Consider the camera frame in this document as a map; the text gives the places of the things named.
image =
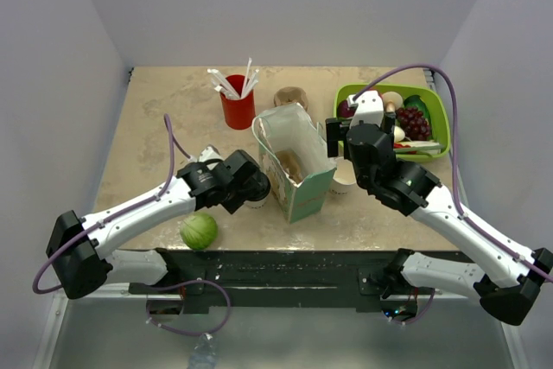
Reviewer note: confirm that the red ribbed cup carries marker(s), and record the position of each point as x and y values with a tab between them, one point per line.
238	114

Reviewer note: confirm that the white mushroom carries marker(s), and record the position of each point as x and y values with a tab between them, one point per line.
392	101

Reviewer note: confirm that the stack of cardboard carriers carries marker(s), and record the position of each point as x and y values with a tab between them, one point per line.
291	95

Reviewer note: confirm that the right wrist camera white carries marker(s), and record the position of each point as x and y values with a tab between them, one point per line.
368	106

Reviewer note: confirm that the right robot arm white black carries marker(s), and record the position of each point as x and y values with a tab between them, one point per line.
503	276

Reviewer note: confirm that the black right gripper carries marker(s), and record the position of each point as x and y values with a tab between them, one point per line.
336	130

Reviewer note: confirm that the brown cardboard cup carrier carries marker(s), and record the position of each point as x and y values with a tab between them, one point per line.
291	165

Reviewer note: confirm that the dark red grapes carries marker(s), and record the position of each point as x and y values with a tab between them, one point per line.
415	123

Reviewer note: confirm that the white wrapped straw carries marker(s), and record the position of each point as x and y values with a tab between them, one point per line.
252	82
246	77
230	91

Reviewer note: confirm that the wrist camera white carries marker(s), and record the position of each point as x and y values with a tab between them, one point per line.
368	106
210	156

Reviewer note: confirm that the dark green leafy vegetable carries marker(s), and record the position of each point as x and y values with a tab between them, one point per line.
415	103

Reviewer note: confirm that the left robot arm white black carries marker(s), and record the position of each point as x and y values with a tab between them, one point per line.
86	253

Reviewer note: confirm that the green cabbage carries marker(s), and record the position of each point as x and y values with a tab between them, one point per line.
198	231

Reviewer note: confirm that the white radish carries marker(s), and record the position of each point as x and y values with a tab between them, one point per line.
398	134

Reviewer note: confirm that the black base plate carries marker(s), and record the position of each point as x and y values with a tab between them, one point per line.
285	279

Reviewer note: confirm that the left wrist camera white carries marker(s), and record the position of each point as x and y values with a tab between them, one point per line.
210	156

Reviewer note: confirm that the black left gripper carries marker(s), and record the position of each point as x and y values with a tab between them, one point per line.
245	191

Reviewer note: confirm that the green plastic bin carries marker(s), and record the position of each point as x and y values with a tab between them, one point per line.
415	151

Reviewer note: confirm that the white paper coffee cup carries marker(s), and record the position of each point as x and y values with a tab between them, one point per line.
344	177
256	204

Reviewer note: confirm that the purple onion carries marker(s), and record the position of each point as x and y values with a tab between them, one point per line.
344	110

